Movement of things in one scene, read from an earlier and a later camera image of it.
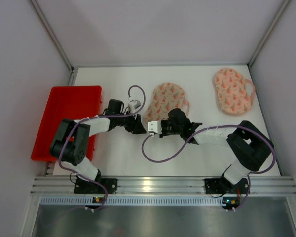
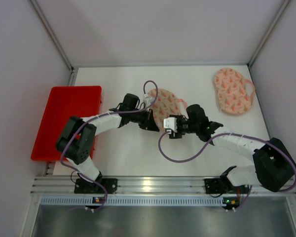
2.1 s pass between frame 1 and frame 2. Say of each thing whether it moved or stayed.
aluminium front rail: stayed
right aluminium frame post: stayed
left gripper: moved
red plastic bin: stayed
